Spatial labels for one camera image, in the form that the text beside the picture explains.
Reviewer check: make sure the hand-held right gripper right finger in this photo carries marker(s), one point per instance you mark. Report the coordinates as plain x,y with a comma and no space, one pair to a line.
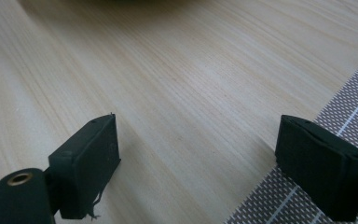
320,168

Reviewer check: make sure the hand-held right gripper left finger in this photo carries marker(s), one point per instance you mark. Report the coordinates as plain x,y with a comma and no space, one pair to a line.
87,161

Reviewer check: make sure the grey striped placemat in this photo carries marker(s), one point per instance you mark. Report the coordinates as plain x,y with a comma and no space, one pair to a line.
351,109

